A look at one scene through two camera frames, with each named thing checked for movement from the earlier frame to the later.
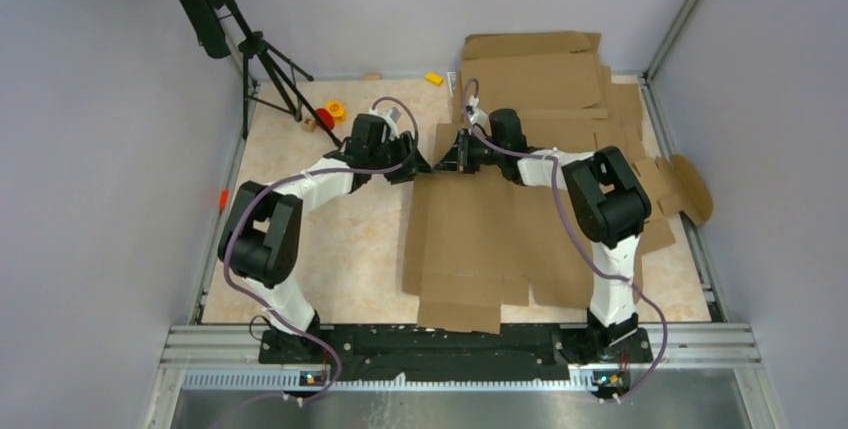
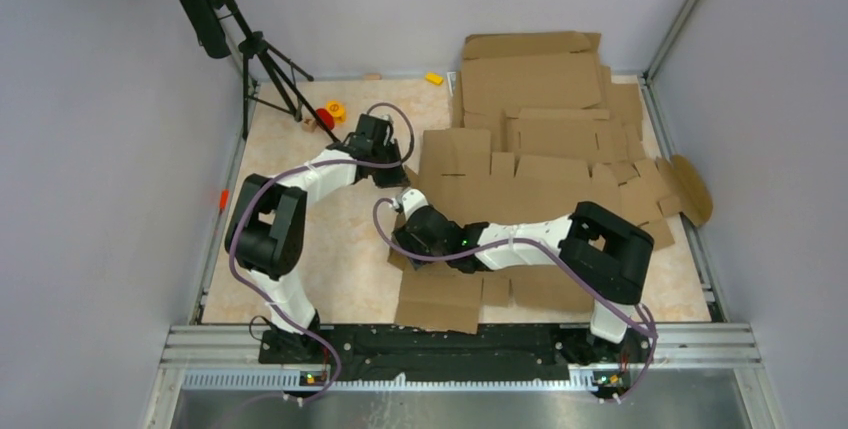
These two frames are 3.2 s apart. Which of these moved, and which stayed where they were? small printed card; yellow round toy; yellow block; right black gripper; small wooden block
Moved: right black gripper
Stayed: small printed card; small wooden block; yellow block; yellow round toy
